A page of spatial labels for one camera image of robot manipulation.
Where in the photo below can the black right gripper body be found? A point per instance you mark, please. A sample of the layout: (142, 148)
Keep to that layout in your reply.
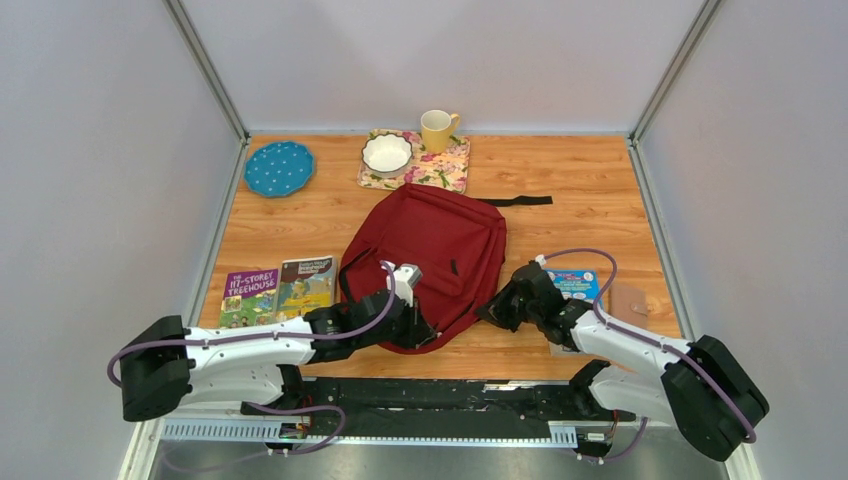
(508, 311)

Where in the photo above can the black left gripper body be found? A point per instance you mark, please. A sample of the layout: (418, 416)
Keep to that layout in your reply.
(403, 333)

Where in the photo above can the red backpack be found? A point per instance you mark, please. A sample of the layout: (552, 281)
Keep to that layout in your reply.
(457, 242)

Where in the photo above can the yellow illustrated paperback book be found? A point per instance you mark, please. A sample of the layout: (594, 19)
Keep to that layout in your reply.
(305, 285)

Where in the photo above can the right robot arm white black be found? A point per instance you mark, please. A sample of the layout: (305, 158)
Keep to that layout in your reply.
(698, 386)

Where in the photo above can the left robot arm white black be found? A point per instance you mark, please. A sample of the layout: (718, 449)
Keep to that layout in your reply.
(169, 365)

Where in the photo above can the blue comic book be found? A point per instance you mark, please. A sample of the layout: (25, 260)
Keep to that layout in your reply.
(578, 284)

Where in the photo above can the brown leather wallet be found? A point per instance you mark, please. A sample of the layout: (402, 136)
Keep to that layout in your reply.
(629, 304)

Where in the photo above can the floral serving tray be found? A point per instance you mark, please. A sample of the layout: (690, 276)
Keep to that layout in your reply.
(447, 170)

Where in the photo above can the purple treehouse book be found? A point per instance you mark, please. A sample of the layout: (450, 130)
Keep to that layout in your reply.
(248, 298)

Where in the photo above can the white scalloped bowl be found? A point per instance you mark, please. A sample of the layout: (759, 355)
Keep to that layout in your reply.
(387, 155)

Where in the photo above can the yellow mug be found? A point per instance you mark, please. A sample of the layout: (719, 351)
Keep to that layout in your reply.
(437, 127)

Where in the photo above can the blue polka dot plate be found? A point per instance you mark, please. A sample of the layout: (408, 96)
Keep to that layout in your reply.
(279, 169)

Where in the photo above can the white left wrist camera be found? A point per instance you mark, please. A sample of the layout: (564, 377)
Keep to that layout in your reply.
(402, 279)

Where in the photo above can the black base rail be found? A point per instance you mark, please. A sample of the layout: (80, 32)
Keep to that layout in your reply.
(452, 411)

